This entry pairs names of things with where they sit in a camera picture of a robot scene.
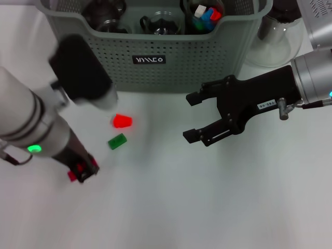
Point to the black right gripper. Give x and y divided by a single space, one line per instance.
259 96

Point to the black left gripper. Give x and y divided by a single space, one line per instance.
72 153

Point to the dark red curved brick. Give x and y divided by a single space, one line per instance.
71 176

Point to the green sloped toy brick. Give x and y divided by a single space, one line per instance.
117 141

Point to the orange wedge toy block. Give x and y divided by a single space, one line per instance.
122 120

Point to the green studded toy brick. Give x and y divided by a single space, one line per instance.
199 25

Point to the blue square toy plate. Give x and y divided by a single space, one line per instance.
206 18

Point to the small orange cube brick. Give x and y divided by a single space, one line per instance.
215 16

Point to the white toy brick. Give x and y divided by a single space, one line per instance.
199 11

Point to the grey perforated storage bin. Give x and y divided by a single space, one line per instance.
181 64

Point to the glass carafe with black lid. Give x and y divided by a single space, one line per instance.
275 44

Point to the black round teapot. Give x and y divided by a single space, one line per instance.
103 9

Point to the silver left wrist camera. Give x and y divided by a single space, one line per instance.
83 75

